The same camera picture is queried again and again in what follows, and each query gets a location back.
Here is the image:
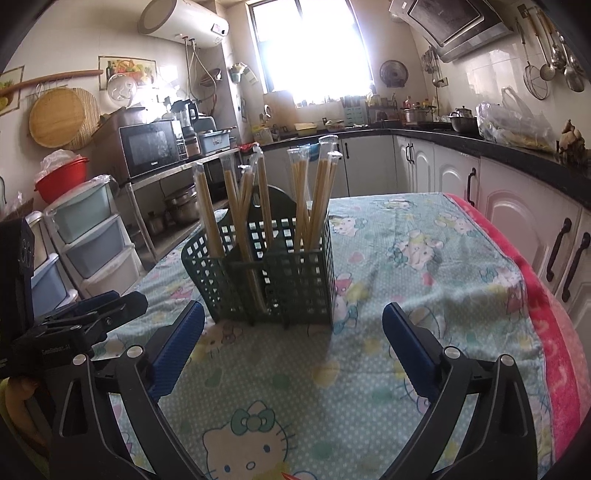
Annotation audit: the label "hello kitty tablecloth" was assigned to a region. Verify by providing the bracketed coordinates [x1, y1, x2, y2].
[159, 194, 553, 479]

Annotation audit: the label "metal storage shelf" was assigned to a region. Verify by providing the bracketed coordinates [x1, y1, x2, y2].
[117, 147, 243, 273]

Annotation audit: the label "hanging steel ladle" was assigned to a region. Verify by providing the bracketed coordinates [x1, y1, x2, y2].
[526, 7, 556, 82]

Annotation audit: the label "black microwave oven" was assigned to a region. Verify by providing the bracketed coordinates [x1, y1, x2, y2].
[90, 120, 187, 185]

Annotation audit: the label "round wall fan vent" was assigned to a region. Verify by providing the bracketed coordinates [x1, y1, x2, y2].
[380, 60, 409, 88]

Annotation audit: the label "grey dish tray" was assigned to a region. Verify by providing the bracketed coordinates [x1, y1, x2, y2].
[197, 129, 230, 156]

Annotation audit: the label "plastic drawer tower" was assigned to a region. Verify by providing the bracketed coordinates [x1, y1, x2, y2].
[27, 175, 144, 300]

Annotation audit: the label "blender with black base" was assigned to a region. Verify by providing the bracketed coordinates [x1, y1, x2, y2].
[171, 100, 201, 158]

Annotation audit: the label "clear plastic bag with food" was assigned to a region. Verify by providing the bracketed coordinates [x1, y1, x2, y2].
[476, 87, 556, 153]

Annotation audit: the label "pink blanket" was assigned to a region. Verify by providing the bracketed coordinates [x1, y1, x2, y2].
[447, 194, 590, 460]

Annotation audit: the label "green plastic utensil basket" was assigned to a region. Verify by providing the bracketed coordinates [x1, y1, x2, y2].
[181, 186, 337, 328]

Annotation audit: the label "red plastic basin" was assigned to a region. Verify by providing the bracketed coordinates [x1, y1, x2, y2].
[35, 157, 89, 204]

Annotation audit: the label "steel pot on stove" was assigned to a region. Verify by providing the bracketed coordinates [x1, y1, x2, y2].
[449, 106, 479, 135]

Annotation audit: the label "white water heater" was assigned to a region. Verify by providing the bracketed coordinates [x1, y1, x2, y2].
[137, 0, 229, 49]

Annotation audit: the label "person's left hand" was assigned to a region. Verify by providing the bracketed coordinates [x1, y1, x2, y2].
[3, 378, 46, 447]

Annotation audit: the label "wooden chopstick pair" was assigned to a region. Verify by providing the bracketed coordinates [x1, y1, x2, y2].
[192, 163, 224, 258]

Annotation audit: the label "black range hood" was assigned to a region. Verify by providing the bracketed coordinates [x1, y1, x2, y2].
[389, 0, 512, 63]

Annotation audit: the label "round bamboo cutting board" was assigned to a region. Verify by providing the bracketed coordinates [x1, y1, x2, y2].
[28, 87, 100, 151]

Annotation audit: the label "hanging strainer ladle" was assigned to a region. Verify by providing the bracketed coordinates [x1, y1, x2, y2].
[515, 20, 550, 101]

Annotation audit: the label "stacked steel pots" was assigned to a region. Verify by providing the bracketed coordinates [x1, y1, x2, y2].
[164, 185, 199, 226]

